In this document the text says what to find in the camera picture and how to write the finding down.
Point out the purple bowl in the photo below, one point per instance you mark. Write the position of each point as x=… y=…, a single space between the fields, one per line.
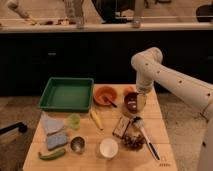
x=130 y=102

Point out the dark spoon in orange bowl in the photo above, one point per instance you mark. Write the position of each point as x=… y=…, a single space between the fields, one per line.
x=107 y=99

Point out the dark cabinet counter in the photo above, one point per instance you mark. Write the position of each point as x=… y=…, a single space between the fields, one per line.
x=29 y=58

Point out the black handled brush spatula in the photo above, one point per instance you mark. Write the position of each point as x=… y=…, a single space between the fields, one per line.
x=138 y=123

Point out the green plastic tray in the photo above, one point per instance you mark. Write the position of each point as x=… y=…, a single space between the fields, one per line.
x=66 y=94

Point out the brown white box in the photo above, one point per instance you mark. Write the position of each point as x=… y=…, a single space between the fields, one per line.
x=121 y=127

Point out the yellow corn cob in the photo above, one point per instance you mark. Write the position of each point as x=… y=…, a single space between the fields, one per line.
x=96 y=119

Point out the white cup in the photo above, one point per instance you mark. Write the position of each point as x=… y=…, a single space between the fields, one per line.
x=108 y=148

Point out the bunch of dark grapes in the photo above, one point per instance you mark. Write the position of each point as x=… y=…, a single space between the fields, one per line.
x=133 y=142

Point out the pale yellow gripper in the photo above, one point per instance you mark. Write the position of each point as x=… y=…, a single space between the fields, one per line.
x=141 y=101

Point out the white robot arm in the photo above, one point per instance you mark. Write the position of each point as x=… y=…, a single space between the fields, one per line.
x=192 y=91

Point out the orange apple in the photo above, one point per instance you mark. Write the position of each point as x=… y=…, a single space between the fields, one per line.
x=128 y=90

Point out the small metal cup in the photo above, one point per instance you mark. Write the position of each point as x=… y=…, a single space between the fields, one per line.
x=77 y=145

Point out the light blue cloth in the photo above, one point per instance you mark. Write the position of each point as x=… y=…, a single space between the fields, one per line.
x=51 y=125

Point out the blue sponge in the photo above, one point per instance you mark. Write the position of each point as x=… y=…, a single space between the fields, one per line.
x=56 y=140

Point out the small green cup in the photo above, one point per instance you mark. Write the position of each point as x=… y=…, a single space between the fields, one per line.
x=74 y=121

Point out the orange bowl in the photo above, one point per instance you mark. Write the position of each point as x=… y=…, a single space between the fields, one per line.
x=102 y=91

